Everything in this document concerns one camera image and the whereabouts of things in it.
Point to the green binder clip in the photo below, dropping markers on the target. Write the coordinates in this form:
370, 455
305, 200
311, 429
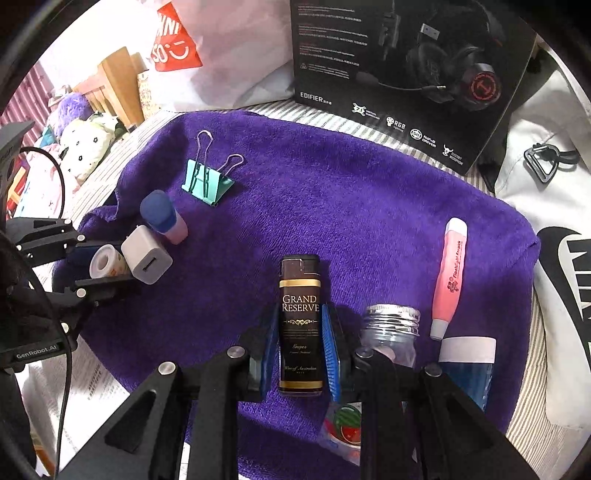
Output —
207, 182

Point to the pink pen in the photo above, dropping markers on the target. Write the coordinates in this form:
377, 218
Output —
450, 277

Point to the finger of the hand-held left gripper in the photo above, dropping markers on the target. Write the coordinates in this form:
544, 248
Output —
81, 256
106, 287

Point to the purple towel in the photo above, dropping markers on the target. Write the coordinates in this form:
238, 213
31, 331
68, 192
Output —
346, 221

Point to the purple fluffy pillow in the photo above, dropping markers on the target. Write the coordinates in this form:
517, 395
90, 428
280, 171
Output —
69, 110

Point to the pink printed blanket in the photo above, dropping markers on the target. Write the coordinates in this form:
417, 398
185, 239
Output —
41, 184

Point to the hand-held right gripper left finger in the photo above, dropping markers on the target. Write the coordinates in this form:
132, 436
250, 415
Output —
273, 344

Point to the patterned notebook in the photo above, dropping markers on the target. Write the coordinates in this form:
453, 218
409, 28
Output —
147, 97

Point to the white flower-print pillow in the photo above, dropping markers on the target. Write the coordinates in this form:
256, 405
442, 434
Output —
87, 147

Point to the grey sports bag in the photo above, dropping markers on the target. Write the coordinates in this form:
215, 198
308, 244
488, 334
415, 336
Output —
568, 115

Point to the newspaper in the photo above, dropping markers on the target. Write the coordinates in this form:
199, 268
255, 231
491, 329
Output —
92, 392

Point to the black gold lighter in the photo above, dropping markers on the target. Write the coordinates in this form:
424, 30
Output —
300, 323

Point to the white plastic shopping bag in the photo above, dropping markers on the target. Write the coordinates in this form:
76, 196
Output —
240, 69

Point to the wooden headboard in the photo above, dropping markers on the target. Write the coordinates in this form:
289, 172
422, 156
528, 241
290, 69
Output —
120, 74

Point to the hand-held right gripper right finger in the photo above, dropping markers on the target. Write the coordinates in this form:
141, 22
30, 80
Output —
330, 350

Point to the white tape roll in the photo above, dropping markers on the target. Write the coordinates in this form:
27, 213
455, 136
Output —
104, 261

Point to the blue white tube bottle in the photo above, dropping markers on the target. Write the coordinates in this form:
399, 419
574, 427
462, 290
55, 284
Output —
466, 374

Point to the clear plastic bottle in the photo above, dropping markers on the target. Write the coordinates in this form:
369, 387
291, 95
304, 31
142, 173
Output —
392, 341

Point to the black headphone box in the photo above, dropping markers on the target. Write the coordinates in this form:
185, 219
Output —
351, 46

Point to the white charger plug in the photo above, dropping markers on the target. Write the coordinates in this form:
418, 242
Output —
145, 258

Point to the small blue-capped pink bottle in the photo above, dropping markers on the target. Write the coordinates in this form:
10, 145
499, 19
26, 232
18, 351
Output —
159, 212

